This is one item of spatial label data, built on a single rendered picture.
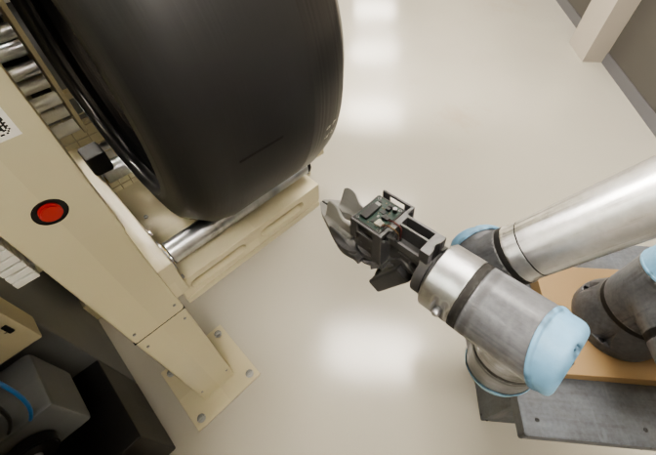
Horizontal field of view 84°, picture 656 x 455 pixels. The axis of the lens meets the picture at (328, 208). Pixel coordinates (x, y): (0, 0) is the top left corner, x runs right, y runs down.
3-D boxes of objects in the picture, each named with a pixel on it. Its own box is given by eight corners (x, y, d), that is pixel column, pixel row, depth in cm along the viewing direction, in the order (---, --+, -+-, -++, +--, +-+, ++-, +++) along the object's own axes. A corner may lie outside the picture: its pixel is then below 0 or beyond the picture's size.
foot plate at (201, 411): (199, 432, 126) (197, 431, 124) (161, 373, 138) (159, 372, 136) (261, 374, 138) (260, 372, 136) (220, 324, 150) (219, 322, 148)
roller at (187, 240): (154, 245, 64) (155, 248, 68) (171, 266, 64) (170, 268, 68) (302, 150, 79) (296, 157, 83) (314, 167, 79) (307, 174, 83)
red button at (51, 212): (47, 226, 52) (33, 213, 50) (42, 219, 53) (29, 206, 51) (68, 214, 54) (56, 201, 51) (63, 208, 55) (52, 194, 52)
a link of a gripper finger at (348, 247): (344, 213, 56) (388, 243, 52) (345, 221, 57) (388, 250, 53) (322, 230, 54) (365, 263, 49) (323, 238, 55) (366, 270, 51)
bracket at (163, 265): (177, 299, 66) (156, 273, 58) (87, 184, 84) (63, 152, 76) (192, 287, 68) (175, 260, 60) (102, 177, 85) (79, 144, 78)
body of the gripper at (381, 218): (382, 186, 51) (458, 229, 45) (381, 226, 57) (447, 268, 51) (345, 216, 48) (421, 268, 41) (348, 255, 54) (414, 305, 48)
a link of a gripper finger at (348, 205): (333, 170, 57) (379, 197, 52) (336, 197, 61) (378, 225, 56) (319, 181, 56) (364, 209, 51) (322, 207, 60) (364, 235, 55)
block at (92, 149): (97, 178, 72) (84, 160, 68) (87, 166, 74) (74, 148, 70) (116, 168, 74) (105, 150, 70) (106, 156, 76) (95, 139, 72)
